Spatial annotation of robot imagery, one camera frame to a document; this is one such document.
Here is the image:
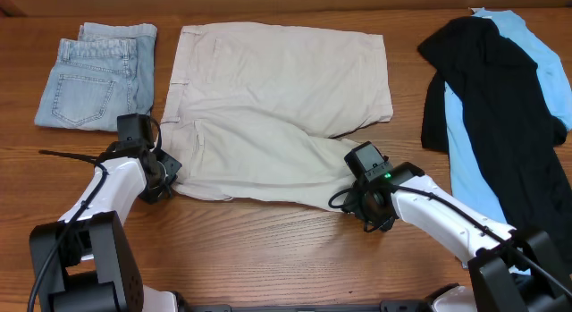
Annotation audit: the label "beige cargo shorts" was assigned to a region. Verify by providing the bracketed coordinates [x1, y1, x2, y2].
[161, 22, 393, 208]

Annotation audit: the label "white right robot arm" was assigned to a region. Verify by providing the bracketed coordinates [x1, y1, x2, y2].
[338, 142, 571, 312]

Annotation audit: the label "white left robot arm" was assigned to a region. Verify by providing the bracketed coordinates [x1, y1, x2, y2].
[27, 114, 190, 312]

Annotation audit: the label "light blue t-shirt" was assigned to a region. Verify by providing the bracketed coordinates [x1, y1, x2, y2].
[443, 8, 571, 223]

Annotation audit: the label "folded light blue jeans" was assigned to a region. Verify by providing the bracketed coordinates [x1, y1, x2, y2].
[34, 22, 157, 131]

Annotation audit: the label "black shirt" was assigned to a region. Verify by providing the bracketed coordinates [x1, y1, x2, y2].
[416, 15, 572, 273]

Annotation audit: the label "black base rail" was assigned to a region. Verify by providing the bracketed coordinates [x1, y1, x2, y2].
[179, 299, 433, 312]

